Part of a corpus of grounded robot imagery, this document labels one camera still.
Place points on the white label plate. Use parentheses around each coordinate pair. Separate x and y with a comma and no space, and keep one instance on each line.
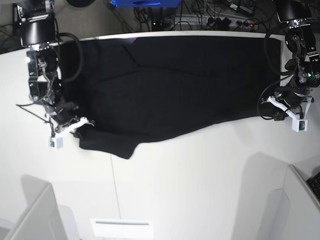
(122,229)

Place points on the black T-shirt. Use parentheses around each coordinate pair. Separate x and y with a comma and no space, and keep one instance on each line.
(152,89)

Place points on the white partition left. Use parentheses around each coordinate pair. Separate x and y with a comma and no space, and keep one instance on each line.
(43,218)

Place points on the white partition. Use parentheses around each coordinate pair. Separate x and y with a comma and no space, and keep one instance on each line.
(291,212)
(43,218)

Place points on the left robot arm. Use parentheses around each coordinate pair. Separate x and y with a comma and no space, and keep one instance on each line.
(302,70)

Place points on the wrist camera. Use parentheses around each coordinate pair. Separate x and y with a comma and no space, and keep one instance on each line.
(299,125)
(55,142)

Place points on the black keyboard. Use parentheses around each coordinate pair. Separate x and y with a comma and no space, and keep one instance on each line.
(314,184)

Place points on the white partition right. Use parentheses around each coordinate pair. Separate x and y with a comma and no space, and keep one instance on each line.
(291,212)

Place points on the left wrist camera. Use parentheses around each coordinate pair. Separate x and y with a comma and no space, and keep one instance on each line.
(299,125)

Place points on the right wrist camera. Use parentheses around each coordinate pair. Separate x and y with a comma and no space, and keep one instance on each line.
(55,142)

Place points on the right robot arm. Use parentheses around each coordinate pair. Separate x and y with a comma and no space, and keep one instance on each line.
(38,33)

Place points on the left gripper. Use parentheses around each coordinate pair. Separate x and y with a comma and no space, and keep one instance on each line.
(290,101)

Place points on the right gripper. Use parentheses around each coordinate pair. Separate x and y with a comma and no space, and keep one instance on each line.
(64,114)

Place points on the blue box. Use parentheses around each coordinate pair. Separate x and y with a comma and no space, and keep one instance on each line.
(145,3)

